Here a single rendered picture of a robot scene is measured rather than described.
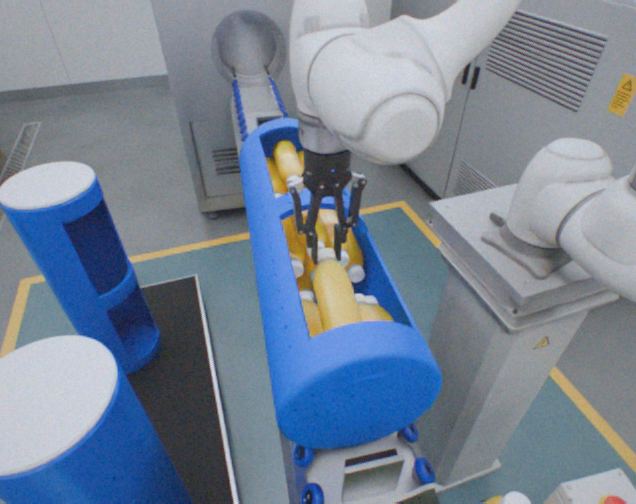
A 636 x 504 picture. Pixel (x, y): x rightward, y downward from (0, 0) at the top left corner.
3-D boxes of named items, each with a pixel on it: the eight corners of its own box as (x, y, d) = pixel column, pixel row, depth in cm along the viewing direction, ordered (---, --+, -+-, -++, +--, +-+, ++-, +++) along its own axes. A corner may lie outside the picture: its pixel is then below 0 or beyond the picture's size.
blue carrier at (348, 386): (329, 189, 145) (323, 110, 126) (435, 427, 80) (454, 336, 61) (248, 204, 142) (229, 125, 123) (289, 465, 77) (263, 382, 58)
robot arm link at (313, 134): (292, 98, 63) (293, 135, 67) (303, 122, 56) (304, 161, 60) (349, 93, 65) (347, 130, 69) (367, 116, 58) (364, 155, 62)
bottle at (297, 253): (267, 230, 109) (277, 278, 95) (270, 208, 104) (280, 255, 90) (294, 230, 110) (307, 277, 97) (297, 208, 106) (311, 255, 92)
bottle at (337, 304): (337, 349, 66) (314, 251, 75) (324, 363, 72) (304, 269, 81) (376, 344, 69) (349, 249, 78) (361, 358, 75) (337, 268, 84)
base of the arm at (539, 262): (513, 209, 116) (520, 192, 112) (589, 254, 101) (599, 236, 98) (466, 230, 108) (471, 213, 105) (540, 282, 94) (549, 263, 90)
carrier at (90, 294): (93, 384, 178) (163, 366, 185) (-14, 218, 121) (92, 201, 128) (98, 333, 198) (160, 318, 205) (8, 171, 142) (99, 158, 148)
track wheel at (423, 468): (418, 452, 74) (409, 457, 75) (429, 479, 71) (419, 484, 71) (430, 457, 77) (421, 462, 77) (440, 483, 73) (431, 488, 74)
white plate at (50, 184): (-14, 214, 121) (-12, 217, 121) (90, 197, 127) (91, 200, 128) (8, 168, 141) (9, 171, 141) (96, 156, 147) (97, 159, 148)
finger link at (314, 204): (327, 183, 67) (319, 183, 66) (314, 239, 73) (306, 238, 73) (322, 172, 69) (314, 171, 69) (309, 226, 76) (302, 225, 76)
